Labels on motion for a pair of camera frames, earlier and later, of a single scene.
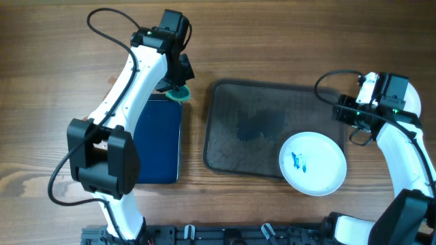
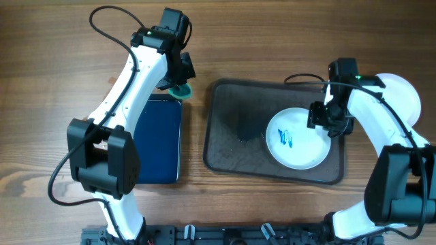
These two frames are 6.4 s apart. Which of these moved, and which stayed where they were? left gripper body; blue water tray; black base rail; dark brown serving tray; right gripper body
Moved: right gripper body
Stayed: blue water tray; dark brown serving tray; left gripper body; black base rail
